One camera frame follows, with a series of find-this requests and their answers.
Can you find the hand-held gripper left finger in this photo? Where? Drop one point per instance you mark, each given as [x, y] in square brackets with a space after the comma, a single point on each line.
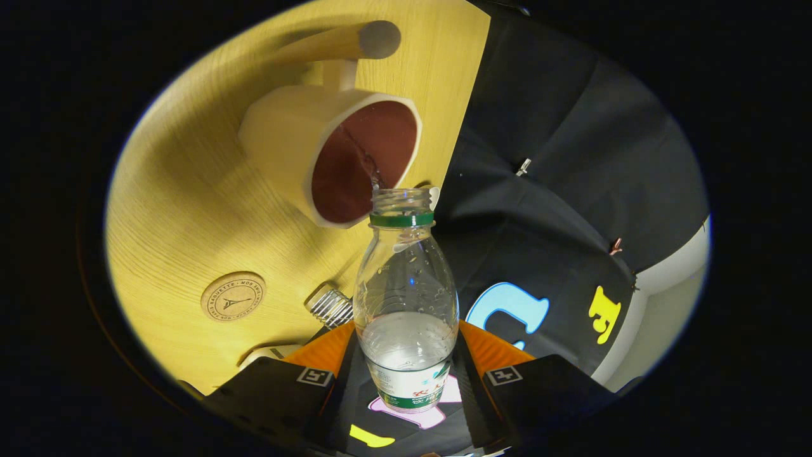
[336, 393]

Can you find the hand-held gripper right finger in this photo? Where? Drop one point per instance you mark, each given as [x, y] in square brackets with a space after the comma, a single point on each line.
[472, 393]

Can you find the clear plastic juice bottle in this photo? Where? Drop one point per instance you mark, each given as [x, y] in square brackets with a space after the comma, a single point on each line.
[406, 343]

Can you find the round wooden coaster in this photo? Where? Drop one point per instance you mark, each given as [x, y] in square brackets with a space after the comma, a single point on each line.
[233, 297]

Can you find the white toaster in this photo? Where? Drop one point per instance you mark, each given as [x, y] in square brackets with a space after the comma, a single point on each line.
[260, 355]

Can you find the copper clip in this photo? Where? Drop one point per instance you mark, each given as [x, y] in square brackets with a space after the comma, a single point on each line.
[616, 246]

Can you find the silver metal clip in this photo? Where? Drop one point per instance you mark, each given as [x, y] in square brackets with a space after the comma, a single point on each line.
[523, 167]

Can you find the wooden table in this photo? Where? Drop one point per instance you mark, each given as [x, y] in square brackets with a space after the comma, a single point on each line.
[165, 209]

